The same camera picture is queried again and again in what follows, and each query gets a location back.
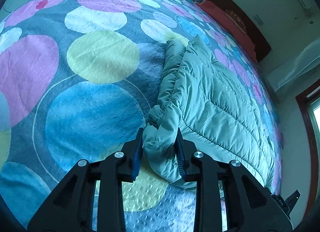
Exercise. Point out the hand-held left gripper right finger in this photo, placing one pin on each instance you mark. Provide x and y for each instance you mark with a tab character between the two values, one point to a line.
180	154

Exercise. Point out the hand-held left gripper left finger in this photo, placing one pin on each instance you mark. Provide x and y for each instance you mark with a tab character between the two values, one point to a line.
136	152

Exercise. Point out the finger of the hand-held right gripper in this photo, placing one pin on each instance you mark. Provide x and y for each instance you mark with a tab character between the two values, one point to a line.
295	198

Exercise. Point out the light green quilted down jacket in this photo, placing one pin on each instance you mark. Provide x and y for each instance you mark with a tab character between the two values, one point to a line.
210	112

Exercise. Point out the large wooden-framed window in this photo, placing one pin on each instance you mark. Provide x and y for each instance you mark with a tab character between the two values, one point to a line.
311	119

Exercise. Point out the bed with circle-patterned bedspread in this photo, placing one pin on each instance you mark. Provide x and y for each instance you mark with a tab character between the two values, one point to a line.
75	76

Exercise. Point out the white curtain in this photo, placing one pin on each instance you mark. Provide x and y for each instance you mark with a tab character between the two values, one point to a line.
292	68

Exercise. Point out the red pillow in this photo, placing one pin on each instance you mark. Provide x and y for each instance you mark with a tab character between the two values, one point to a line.
225	24

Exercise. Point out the dark wooden headboard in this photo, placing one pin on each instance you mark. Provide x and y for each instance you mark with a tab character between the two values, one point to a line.
252	31

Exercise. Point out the brown printed pillow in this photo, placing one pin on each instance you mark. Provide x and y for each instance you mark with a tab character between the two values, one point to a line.
236	20

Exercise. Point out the white wall socket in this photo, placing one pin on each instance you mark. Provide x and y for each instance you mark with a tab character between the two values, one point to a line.
258	19

